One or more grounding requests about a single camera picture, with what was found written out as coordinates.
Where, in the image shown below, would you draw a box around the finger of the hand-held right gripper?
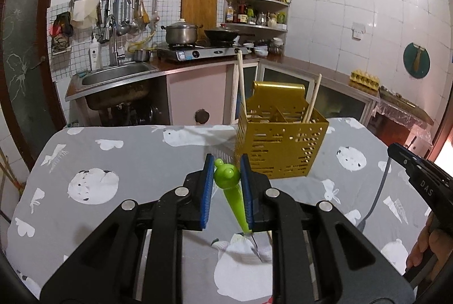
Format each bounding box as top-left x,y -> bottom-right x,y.
387,143 -> 423,170

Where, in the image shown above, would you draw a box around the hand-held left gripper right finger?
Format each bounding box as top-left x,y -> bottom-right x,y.
240,153 -> 415,304

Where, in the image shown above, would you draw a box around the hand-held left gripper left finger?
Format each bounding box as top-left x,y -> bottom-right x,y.
40,153 -> 216,304

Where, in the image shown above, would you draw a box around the green handled metal utensil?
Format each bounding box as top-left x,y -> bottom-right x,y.
213,158 -> 264,263

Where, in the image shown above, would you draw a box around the yellow perforated utensil holder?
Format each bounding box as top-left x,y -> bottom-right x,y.
234,80 -> 330,179

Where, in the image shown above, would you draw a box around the long wooden chopstick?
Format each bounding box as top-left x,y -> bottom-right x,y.
302,74 -> 322,123
236,52 -> 249,118

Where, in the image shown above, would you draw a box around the person's right hand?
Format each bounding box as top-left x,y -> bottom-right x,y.
406,214 -> 453,278

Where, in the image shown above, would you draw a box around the yellow egg carton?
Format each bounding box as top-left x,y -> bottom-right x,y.
350,70 -> 380,87

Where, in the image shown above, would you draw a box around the green round board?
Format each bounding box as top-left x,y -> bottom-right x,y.
403,42 -> 430,79

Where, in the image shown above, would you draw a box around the kitchen counter cabinet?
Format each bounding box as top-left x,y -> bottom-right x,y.
166,58 -> 381,126

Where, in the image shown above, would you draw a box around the steel gas stove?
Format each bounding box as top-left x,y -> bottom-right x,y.
156,44 -> 250,62

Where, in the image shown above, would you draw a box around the steel kitchen sink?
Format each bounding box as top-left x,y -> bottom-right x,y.
65,61 -> 161,110

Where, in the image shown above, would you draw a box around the black wok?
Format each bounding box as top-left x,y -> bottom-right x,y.
204,26 -> 255,43

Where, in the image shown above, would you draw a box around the steel pot with lid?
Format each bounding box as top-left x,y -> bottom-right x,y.
161,18 -> 204,46

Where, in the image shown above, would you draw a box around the steel faucet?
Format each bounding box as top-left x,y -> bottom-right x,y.
99,14 -> 126,66

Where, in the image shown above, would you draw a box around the white dish soap bottle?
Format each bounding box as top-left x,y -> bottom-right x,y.
88,37 -> 101,71

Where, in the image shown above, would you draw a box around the rectangular wooden cutting board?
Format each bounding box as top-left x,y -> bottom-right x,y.
181,0 -> 219,34

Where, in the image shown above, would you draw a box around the white hanging cloth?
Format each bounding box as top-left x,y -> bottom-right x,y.
71,0 -> 101,29

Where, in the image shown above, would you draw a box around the red and black hanging gloves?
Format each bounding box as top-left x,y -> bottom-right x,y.
50,11 -> 74,55

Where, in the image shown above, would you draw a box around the brown frosted glass door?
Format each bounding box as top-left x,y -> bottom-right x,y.
0,0 -> 68,163

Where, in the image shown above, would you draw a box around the grey cable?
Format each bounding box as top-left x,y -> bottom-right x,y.
358,157 -> 393,230

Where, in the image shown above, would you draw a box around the wooden broom handle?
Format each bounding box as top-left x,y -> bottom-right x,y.
0,147 -> 26,193

